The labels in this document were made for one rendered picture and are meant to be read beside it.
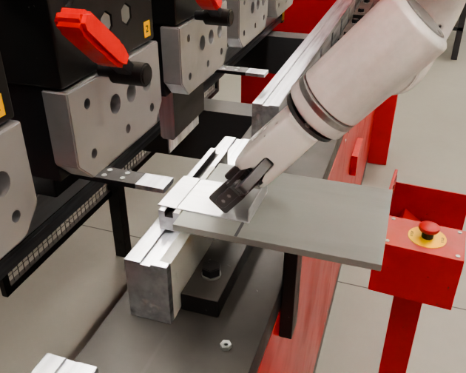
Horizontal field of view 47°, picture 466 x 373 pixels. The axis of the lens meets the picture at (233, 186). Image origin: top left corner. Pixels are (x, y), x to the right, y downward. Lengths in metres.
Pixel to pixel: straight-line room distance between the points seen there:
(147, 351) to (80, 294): 1.48
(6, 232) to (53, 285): 1.87
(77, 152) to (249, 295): 0.42
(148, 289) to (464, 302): 1.68
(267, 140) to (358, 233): 0.17
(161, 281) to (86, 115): 0.32
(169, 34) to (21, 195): 0.27
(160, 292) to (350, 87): 0.34
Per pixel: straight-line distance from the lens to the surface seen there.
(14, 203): 0.37
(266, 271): 0.81
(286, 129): 0.61
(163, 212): 0.72
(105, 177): 0.80
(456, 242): 1.11
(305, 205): 0.73
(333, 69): 0.59
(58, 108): 0.41
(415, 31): 0.56
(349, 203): 0.74
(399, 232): 1.10
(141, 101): 0.50
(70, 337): 2.01
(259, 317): 0.74
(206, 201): 0.73
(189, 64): 0.60
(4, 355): 2.02
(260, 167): 0.63
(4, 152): 0.36
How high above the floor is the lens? 1.39
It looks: 30 degrees down
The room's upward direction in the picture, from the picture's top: straight up
